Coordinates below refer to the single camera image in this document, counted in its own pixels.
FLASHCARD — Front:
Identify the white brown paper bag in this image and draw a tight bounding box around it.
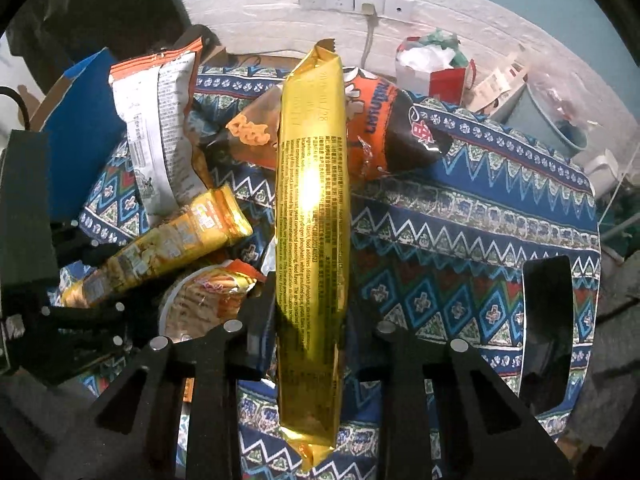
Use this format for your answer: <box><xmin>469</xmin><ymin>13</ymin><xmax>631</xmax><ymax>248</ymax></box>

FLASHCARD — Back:
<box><xmin>470</xmin><ymin>47</ymin><xmax>531</xmax><ymax>117</ymax></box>

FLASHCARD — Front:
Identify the white orange chip bag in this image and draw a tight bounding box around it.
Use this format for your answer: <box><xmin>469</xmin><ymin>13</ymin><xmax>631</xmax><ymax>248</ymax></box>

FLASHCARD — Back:
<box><xmin>109</xmin><ymin>37</ymin><xmax>213</xmax><ymax>221</ymax></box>

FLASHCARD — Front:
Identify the orange black snack bag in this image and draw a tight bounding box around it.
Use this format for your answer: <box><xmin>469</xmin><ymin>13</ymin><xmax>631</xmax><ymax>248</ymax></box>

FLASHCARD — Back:
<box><xmin>342</xmin><ymin>66</ymin><xmax>456</xmax><ymax>181</ymax></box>

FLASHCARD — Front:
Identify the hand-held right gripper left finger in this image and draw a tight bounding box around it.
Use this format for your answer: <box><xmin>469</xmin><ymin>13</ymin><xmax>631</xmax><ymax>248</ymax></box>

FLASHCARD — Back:
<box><xmin>87</xmin><ymin>294</ymin><xmax>279</xmax><ymax>480</ymax></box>

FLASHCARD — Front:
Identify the yellow orange long snack packet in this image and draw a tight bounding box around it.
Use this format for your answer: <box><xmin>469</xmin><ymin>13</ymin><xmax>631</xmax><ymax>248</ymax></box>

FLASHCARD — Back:
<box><xmin>60</xmin><ymin>185</ymin><xmax>254</xmax><ymax>309</ymax></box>

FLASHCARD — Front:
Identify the gold foil snack packet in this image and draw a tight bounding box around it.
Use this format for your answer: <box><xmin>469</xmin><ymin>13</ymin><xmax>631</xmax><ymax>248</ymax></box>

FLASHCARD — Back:
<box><xmin>274</xmin><ymin>40</ymin><xmax>353</xmax><ymax>468</ymax></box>

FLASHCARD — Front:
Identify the clear plastic bin liner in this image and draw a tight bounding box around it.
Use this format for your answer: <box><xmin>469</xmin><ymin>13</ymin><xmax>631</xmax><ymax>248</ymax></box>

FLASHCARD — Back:
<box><xmin>529</xmin><ymin>71</ymin><xmax>587</xmax><ymax>127</ymax></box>

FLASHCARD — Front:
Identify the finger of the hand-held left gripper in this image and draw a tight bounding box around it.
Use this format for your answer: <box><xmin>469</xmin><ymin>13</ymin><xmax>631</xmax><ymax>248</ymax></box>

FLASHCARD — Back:
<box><xmin>50</xmin><ymin>217</ymin><xmax>127</xmax><ymax>269</ymax></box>
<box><xmin>20</xmin><ymin>300</ymin><xmax>133</xmax><ymax>386</ymax></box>

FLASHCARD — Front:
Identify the orange puff snack bag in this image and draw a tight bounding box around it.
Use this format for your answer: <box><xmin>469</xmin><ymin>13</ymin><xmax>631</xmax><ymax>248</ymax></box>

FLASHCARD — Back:
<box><xmin>200</xmin><ymin>85</ymin><xmax>286</xmax><ymax>176</ymax></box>

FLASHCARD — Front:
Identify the white kettle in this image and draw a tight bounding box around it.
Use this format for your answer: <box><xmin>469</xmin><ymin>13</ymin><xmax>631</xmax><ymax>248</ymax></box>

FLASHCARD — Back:
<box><xmin>574</xmin><ymin>149</ymin><xmax>622</xmax><ymax>197</ymax></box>

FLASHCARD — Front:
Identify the light blue bin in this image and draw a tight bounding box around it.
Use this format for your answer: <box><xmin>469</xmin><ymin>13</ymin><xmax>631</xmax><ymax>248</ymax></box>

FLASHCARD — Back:
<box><xmin>520</xmin><ymin>80</ymin><xmax>592</xmax><ymax>157</ymax></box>

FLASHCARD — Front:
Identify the plug with grey cable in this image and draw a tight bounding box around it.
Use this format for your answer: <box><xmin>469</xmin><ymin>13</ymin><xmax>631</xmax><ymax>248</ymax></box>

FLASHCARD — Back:
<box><xmin>359</xmin><ymin>4</ymin><xmax>379</xmax><ymax>69</ymax></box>

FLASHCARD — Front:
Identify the instant noodle cup orange lid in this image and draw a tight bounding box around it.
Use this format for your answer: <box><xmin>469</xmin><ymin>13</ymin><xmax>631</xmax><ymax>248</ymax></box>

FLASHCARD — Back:
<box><xmin>157</xmin><ymin>259</ymin><xmax>268</xmax><ymax>346</ymax></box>

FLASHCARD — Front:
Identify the brown cardboard box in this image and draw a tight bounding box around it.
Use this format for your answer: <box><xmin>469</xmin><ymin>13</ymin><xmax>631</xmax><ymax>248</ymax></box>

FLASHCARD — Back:
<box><xmin>172</xmin><ymin>24</ymin><xmax>228</xmax><ymax>67</ymax></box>

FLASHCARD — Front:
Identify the blue cardboard box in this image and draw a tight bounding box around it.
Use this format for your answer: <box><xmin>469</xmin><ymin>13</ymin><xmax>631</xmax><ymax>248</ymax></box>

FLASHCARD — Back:
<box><xmin>30</xmin><ymin>47</ymin><xmax>126</xmax><ymax>221</ymax></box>

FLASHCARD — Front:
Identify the red and white box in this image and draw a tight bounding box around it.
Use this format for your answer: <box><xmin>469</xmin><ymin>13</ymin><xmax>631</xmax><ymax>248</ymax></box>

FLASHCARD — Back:
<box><xmin>395</xmin><ymin>30</ymin><xmax>477</xmax><ymax>106</ymax></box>

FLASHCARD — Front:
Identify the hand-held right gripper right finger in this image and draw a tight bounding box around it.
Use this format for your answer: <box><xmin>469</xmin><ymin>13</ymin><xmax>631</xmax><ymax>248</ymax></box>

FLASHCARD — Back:
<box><xmin>344</xmin><ymin>322</ymin><xmax>575</xmax><ymax>480</ymax></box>

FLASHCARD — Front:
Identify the blue patterned cloth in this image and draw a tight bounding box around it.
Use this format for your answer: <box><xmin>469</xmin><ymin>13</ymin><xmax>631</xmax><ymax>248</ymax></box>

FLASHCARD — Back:
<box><xmin>60</xmin><ymin>55</ymin><xmax>601</xmax><ymax>480</ymax></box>

